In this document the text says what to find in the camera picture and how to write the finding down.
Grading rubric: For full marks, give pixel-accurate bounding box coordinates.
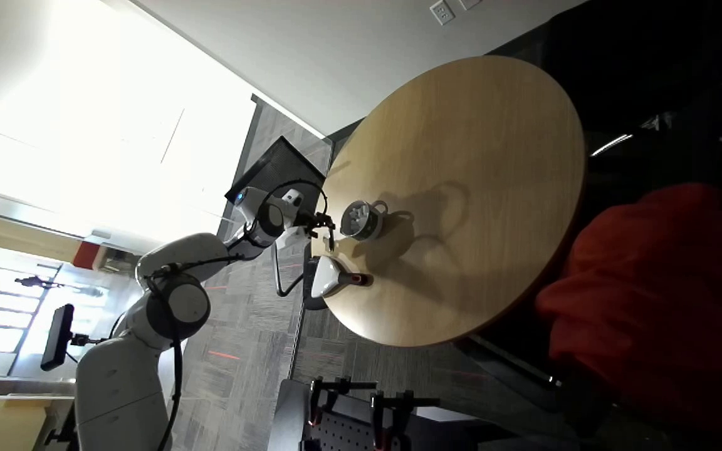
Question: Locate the red wall box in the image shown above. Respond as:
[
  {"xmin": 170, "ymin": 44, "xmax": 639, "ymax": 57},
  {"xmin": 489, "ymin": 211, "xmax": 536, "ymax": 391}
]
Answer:
[{"xmin": 71, "ymin": 241, "xmax": 106, "ymax": 270}]

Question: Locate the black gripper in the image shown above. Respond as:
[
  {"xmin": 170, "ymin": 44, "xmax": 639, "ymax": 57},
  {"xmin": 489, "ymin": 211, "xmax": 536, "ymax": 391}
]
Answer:
[{"xmin": 294, "ymin": 208, "xmax": 335, "ymax": 235}]

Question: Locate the white wall outlet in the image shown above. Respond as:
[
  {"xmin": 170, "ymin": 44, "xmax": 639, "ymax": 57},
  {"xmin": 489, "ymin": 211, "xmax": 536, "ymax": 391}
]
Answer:
[{"xmin": 429, "ymin": 0, "xmax": 457, "ymax": 28}]

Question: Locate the red cloth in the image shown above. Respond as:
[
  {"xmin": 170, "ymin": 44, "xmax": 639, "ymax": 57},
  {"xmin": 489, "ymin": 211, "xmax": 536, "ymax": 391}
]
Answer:
[{"xmin": 535, "ymin": 180, "xmax": 722, "ymax": 440}]

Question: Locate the black flat square panel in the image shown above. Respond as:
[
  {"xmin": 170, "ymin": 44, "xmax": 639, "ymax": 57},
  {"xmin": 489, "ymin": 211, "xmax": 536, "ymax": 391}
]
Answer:
[{"xmin": 224, "ymin": 136, "xmax": 332, "ymax": 231}]

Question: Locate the grey round mug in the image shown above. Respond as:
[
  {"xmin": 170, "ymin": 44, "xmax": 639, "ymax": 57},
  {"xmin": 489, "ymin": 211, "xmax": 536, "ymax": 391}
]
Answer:
[{"xmin": 339, "ymin": 198, "xmax": 390, "ymax": 246}]

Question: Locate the black upholstered seat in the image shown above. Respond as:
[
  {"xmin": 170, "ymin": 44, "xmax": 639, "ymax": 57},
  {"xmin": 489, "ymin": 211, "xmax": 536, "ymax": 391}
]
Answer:
[{"xmin": 493, "ymin": 0, "xmax": 722, "ymax": 254}]

